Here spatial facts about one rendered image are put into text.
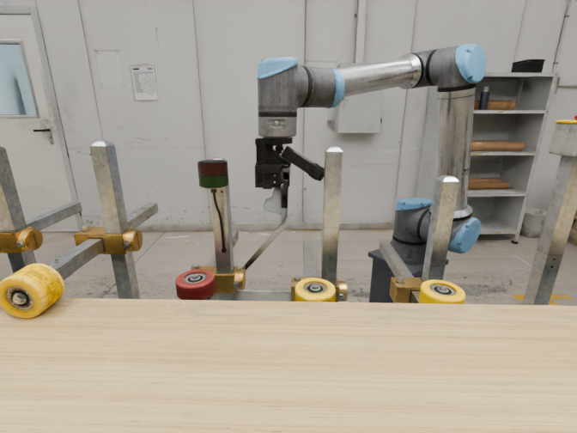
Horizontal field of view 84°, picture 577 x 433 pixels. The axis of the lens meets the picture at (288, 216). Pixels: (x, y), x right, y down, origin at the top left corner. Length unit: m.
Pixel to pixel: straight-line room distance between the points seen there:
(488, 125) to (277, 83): 3.31
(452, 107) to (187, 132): 2.66
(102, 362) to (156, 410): 0.13
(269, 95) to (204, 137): 2.67
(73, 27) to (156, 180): 1.51
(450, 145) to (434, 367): 0.88
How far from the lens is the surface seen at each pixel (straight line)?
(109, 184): 0.80
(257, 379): 0.47
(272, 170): 0.75
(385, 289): 1.58
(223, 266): 0.78
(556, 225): 0.92
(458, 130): 1.25
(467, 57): 1.20
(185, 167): 3.47
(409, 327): 0.59
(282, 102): 0.73
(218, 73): 3.36
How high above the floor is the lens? 1.24
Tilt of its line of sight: 18 degrees down
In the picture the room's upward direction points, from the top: straight up
